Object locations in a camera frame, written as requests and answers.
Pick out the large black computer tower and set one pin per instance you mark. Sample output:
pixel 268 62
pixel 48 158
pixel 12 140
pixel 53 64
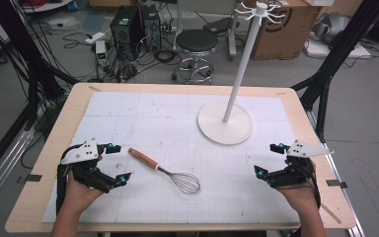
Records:
pixel 125 33

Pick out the person's left hand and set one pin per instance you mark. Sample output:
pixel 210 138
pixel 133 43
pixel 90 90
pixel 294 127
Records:
pixel 78 197

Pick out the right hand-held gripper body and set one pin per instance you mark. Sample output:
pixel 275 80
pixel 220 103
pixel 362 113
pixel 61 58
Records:
pixel 297 171

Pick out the black laptop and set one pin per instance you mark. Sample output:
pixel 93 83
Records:
pixel 217 25

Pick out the white flat board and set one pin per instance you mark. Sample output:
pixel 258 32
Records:
pixel 339 51

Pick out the black metal frame stand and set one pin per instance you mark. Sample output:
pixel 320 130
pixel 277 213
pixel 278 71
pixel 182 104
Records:
pixel 332 65
pixel 29 59

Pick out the brown cardboard box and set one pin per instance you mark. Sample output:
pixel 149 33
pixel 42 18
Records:
pixel 289 33

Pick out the white power strip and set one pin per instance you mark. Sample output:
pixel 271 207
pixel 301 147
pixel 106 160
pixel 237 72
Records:
pixel 94 38

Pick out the white hook stand rack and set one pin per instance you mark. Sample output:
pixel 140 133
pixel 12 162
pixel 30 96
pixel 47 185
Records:
pixel 225 126

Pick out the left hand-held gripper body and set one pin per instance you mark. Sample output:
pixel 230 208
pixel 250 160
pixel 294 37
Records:
pixel 79 154

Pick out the thin wooden stick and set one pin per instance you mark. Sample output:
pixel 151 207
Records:
pixel 331 214

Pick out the black tape strip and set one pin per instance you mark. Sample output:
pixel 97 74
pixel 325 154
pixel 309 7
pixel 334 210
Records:
pixel 336 184
pixel 33 178

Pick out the small device with green display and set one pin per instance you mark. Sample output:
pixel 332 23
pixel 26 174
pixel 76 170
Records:
pixel 101 52

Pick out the black round stool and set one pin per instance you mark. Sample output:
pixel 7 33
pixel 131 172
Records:
pixel 196 40

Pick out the white grid mat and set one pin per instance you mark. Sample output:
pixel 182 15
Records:
pixel 171 138

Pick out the aluminium rail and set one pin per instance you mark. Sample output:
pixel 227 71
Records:
pixel 3 174

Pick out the slim black computer tower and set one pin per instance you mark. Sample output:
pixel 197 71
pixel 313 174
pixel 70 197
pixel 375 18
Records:
pixel 151 28

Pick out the grey bag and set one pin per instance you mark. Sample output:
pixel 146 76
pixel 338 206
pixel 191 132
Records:
pixel 332 26

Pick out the person's right hand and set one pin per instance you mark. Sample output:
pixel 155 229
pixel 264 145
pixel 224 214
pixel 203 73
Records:
pixel 302 197

